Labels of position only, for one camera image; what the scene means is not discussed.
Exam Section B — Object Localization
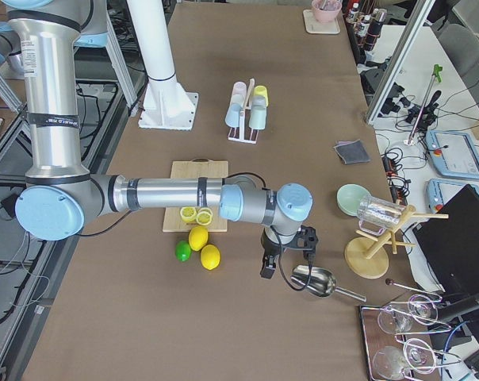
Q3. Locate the wine glass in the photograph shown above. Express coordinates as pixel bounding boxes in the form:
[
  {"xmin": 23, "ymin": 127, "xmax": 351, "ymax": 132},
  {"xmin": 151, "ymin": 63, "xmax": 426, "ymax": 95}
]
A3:
[
  {"xmin": 377, "ymin": 294, "xmax": 438, "ymax": 334},
  {"xmin": 373, "ymin": 338, "xmax": 437, "ymax": 380}
]

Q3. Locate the cream white cup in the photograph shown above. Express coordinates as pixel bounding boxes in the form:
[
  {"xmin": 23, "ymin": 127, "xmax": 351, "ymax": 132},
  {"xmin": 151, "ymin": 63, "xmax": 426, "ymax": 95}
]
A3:
[{"xmin": 230, "ymin": 94, "xmax": 246, "ymax": 107}]

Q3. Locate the blue teach pendant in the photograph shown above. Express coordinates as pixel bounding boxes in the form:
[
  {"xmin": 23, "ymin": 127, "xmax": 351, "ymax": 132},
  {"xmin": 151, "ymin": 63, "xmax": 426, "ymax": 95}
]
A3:
[
  {"xmin": 427, "ymin": 179, "xmax": 466, "ymax": 213},
  {"xmin": 425, "ymin": 131, "xmax": 479, "ymax": 180}
]

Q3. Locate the grey folded cloth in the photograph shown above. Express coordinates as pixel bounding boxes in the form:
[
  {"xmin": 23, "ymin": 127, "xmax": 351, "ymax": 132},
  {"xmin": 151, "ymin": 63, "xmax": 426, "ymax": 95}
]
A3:
[{"xmin": 334, "ymin": 140, "xmax": 370, "ymax": 165}]

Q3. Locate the cream plastic tray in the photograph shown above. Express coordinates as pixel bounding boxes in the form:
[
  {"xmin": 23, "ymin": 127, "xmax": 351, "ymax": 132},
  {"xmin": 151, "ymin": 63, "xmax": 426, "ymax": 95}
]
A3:
[{"xmin": 302, "ymin": 9, "xmax": 340, "ymax": 35}]

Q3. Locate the green bowl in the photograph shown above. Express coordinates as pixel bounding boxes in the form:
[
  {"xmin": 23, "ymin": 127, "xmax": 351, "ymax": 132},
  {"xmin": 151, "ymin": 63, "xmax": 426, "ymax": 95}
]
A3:
[{"xmin": 336, "ymin": 183, "xmax": 371, "ymax": 217}]

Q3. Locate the light blue cup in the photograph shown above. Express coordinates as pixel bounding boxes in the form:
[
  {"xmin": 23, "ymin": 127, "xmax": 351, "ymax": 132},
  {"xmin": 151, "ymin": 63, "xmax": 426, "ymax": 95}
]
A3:
[{"xmin": 224, "ymin": 103, "xmax": 243, "ymax": 129}]

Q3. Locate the green lime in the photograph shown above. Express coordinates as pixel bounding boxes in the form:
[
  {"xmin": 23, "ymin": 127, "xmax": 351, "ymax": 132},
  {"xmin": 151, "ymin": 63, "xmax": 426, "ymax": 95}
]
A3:
[{"xmin": 174, "ymin": 241, "xmax": 193, "ymax": 262}]

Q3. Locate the pink bowl with ice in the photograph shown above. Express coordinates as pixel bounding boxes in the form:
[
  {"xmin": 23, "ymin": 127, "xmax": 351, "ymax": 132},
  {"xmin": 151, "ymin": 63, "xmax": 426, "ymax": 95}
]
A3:
[{"xmin": 311, "ymin": 0, "xmax": 342, "ymax": 23}]

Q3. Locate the metal scoop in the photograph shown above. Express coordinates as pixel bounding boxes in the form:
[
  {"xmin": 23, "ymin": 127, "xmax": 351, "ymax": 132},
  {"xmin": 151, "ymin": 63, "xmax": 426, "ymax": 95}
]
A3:
[{"xmin": 291, "ymin": 264, "xmax": 366, "ymax": 302}]

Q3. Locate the white wire cup rack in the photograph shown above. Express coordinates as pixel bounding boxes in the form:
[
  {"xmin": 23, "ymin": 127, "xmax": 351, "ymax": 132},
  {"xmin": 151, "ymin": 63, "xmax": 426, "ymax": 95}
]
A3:
[{"xmin": 228, "ymin": 78, "xmax": 258, "ymax": 144}]

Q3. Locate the pink cup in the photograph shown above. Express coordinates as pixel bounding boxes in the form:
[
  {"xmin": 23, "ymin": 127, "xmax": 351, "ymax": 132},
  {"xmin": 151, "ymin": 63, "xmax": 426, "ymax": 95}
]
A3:
[{"xmin": 232, "ymin": 81, "xmax": 247, "ymax": 97}]

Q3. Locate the wooden mug tree stand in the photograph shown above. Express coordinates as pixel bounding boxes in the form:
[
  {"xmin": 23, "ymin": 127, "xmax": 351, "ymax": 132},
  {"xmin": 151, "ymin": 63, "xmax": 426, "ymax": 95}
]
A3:
[{"xmin": 344, "ymin": 205, "xmax": 449, "ymax": 279}]

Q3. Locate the reacher grabber stick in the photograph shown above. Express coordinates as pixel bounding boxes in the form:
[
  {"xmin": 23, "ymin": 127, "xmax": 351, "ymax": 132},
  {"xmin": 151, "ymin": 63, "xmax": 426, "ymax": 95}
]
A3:
[{"xmin": 404, "ymin": 63, "xmax": 443, "ymax": 146}]

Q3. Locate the wooden cutting board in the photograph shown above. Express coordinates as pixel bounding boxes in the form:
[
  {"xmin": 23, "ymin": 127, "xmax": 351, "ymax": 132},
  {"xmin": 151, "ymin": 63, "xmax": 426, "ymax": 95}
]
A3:
[{"xmin": 162, "ymin": 160, "xmax": 228, "ymax": 233}]

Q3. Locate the whole yellow lemon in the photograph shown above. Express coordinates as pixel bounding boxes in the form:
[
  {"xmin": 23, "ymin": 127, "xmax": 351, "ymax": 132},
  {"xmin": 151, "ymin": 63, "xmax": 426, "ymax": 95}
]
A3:
[
  {"xmin": 188, "ymin": 225, "xmax": 209, "ymax": 252},
  {"xmin": 200, "ymin": 244, "xmax": 220, "ymax": 271}
]

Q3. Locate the grey cup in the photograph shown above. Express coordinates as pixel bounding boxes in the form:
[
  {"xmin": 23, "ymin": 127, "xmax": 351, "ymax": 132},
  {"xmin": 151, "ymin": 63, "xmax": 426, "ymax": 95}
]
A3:
[{"xmin": 251, "ymin": 94, "xmax": 267, "ymax": 111}]

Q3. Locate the black laptop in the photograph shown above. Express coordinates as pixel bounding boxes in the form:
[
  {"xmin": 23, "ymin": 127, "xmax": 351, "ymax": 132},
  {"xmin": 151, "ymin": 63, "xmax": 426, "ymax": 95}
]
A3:
[{"xmin": 412, "ymin": 185, "xmax": 479, "ymax": 294}]

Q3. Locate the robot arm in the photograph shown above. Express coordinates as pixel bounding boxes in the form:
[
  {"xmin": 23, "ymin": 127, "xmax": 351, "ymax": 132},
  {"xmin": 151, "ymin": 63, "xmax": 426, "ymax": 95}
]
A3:
[{"xmin": 6, "ymin": 1, "xmax": 318, "ymax": 279}]

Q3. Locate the lemon slice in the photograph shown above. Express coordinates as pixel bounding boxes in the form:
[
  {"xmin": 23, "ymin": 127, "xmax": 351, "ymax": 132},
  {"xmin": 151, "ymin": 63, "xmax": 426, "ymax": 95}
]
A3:
[
  {"xmin": 179, "ymin": 206, "xmax": 197, "ymax": 223},
  {"xmin": 195, "ymin": 207, "xmax": 213, "ymax": 226}
]

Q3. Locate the mint green cup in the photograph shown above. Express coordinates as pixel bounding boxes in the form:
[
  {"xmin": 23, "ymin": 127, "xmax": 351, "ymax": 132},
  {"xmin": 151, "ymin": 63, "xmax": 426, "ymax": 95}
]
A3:
[{"xmin": 249, "ymin": 106, "xmax": 267, "ymax": 130}]

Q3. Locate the yellow cup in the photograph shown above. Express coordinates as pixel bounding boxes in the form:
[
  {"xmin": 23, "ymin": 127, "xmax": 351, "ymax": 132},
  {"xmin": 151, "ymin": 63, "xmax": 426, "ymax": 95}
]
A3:
[{"xmin": 254, "ymin": 85, "xmax": 269, "ymax": 106}]

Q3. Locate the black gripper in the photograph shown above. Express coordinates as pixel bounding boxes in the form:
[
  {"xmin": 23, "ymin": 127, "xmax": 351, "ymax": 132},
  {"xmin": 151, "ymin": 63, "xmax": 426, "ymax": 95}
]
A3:
[{"xmin": 260, "ymin": 228, "xmax": 299, "ymax": 279}]

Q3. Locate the clear glass pitcher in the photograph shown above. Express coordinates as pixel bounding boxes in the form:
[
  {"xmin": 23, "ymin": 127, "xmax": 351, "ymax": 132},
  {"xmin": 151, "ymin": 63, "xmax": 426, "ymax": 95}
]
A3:
[{"xmin": 356, "ymin": 195, "xmax": 405, "ymax": 236}]

